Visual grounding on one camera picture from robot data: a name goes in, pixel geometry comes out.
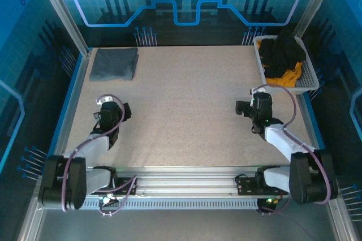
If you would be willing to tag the white plastic basket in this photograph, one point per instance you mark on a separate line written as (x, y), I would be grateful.
(309, 78)

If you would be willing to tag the yellow t-shirt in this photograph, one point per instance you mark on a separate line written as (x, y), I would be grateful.
(288, 78)

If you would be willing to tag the aluminium frame rail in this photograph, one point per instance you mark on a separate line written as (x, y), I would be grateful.
(183, 180)

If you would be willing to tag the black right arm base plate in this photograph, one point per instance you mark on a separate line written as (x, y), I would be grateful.
(246, 185)

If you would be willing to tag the black t-shirt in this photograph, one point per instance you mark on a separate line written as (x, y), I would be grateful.
(282, 51)

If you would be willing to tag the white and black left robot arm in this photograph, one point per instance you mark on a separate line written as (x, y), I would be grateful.
(96, 147)

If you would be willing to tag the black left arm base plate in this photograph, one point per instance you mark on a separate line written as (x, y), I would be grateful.
(127, 185)

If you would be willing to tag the grey t-shirt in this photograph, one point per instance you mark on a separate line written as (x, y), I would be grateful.
(113, 64)

